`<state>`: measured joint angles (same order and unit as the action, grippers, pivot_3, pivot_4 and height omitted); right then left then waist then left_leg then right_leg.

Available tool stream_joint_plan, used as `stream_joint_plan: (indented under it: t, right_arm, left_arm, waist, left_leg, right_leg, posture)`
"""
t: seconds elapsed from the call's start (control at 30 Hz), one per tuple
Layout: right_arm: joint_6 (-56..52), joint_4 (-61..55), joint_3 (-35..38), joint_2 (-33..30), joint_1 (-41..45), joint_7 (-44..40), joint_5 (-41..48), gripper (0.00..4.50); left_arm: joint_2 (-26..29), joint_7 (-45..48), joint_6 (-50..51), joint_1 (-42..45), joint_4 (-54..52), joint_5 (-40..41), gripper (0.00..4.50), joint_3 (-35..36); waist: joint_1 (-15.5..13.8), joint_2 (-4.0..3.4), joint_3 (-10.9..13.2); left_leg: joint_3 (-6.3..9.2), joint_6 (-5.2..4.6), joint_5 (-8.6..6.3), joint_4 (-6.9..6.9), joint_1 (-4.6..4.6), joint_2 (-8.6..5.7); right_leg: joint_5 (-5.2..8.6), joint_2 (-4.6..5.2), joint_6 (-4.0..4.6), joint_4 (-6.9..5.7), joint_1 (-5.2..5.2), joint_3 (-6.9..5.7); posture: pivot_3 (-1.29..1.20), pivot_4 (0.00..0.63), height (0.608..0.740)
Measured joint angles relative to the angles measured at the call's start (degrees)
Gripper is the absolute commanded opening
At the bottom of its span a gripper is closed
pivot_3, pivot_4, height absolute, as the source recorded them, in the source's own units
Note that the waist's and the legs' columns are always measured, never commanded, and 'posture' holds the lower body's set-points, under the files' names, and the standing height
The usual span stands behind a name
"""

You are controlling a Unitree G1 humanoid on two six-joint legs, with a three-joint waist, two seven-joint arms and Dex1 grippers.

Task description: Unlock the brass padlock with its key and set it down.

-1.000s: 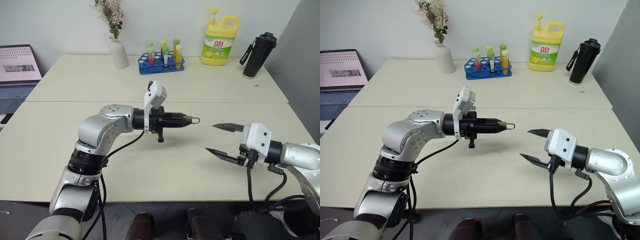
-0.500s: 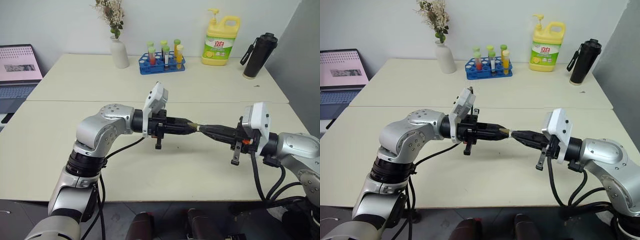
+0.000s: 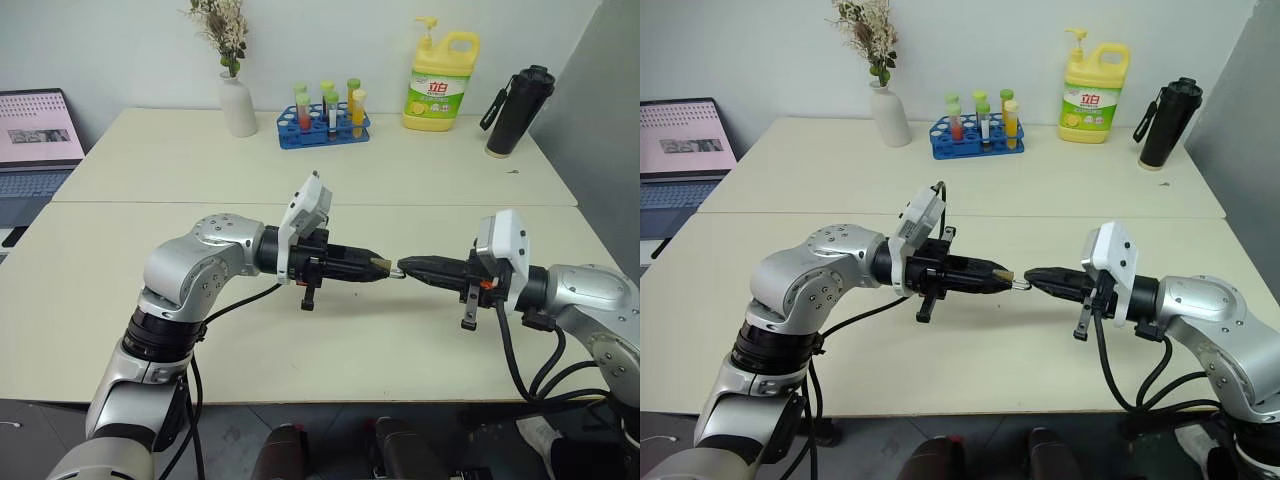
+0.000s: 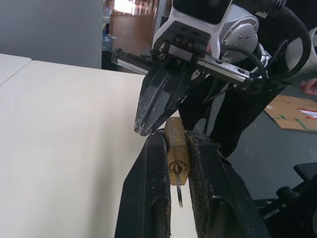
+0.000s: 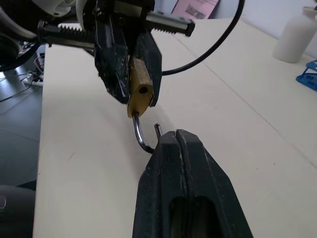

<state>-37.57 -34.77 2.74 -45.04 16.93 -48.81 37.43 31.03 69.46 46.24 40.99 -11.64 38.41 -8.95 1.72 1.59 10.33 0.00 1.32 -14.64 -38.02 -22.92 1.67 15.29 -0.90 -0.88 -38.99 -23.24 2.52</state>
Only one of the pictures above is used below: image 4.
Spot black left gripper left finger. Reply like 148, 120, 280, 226
114, 133, 172, 238

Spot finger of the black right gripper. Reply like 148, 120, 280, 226
141, 59, 193, 136
134, 59, 172, 136

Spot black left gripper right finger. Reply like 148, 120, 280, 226
185, 131, 272, 238

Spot silver key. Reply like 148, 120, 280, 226
173, 162, 185, 208

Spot brass padlock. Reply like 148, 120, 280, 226
164, 118, 191, 185

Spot bare person hand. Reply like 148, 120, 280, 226
299, 79, 317, 95

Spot brown cardboard partition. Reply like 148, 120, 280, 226
108, 11, 157, 48

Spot blue water jug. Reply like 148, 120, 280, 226
102, 34, 117, 52

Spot brown cardboard sheet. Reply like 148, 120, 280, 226
264, 94, 317, 131

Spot red and white paper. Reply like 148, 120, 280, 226
298, 108, 317, 119

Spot white rounded object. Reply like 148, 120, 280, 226
308, 26, 317, 75

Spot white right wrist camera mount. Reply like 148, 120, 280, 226
152, 0, 248, 58

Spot black machine frame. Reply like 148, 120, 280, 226
254, 163, 317, 238

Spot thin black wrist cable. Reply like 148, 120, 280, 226
221, 41, 269, 84

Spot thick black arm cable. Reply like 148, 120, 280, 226
255, 3, 312, 84

